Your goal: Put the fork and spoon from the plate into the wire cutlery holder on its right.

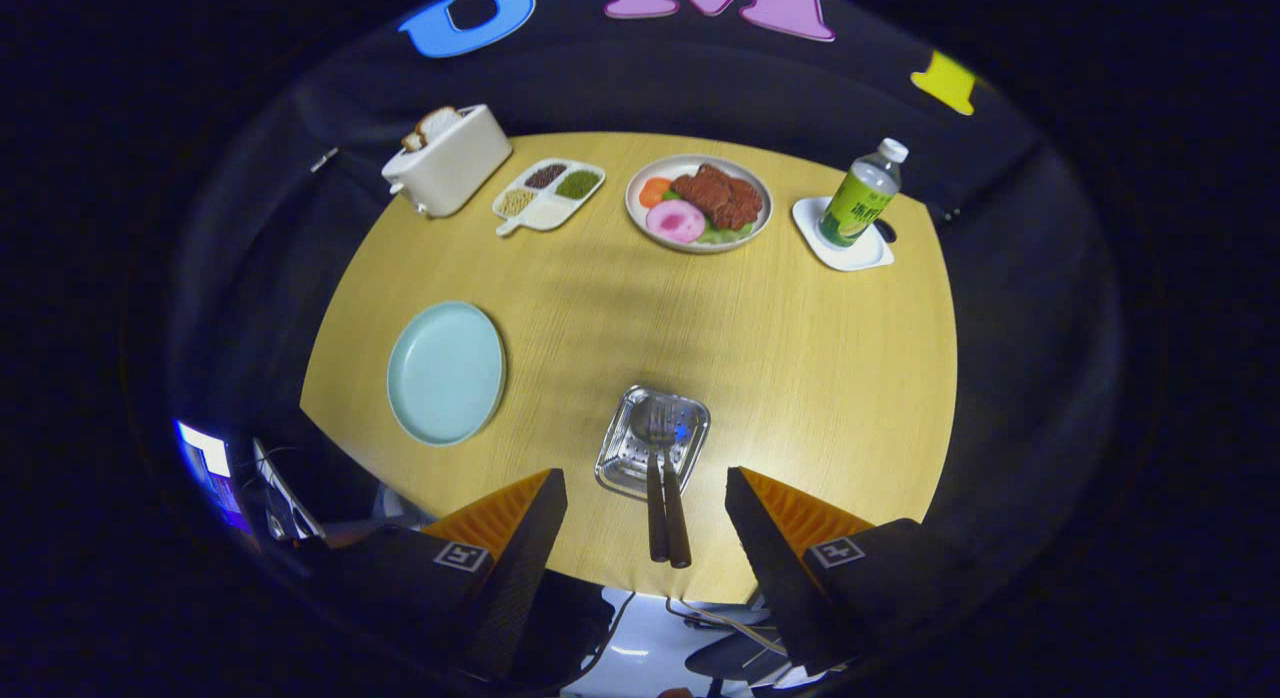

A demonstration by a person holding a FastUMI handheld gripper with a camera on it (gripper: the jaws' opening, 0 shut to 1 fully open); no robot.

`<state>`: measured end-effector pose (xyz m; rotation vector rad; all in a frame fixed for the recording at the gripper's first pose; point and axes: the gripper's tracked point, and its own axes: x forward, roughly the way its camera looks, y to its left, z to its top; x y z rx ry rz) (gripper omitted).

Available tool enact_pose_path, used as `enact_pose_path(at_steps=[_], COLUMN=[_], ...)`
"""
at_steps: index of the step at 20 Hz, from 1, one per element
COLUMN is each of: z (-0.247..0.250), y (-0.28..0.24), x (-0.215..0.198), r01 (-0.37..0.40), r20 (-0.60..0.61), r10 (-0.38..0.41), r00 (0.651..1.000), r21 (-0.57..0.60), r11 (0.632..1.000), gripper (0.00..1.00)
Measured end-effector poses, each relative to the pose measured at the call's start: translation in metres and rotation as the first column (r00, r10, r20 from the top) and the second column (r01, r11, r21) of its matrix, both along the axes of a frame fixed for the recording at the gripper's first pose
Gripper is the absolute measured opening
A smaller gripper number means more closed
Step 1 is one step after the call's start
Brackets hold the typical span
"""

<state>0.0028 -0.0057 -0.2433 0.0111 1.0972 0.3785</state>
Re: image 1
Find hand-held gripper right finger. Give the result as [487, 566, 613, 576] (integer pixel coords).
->
[724, 466, 991, 679]

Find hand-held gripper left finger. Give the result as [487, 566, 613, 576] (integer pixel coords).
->
[300, 468, 569, 684]

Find metal fork with dark handle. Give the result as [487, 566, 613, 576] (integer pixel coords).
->
[652, 400, 694, 570]

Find metal spoon with dark handle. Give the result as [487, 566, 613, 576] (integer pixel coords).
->
[628, 400, 671, 564]

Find perforated metal tray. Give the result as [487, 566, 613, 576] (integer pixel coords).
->
[595, 384, 712, 503]

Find pale teal round plate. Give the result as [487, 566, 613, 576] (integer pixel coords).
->
[386, 300, 508, 447]

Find white square coaster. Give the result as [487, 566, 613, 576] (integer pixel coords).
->
[791, 196, 896, 273]

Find lit screen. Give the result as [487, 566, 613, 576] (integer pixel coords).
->
[175, 418, 251, 534]

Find pink ham slice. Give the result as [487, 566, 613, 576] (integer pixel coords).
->
[646, 199, 708, 244]

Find white round food plate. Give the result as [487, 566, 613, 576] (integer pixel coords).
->
[625, 154, 774, 255]

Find white divided snack dish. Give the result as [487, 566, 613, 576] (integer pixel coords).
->
[491, 157, 607, 238]

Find brown meat slices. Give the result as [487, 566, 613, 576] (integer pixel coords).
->
[670, 163, 764, 231]

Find green label drink bottle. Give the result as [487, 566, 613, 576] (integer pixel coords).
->
[817, 138, 910, 249]

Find white toaster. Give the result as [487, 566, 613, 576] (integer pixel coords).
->
[381, 103, 514, 219]

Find large toast bread slice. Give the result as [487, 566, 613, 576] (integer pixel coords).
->
[416, 105, 465, 144]

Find black cable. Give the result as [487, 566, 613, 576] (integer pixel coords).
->
[575, 590, 636, 679]

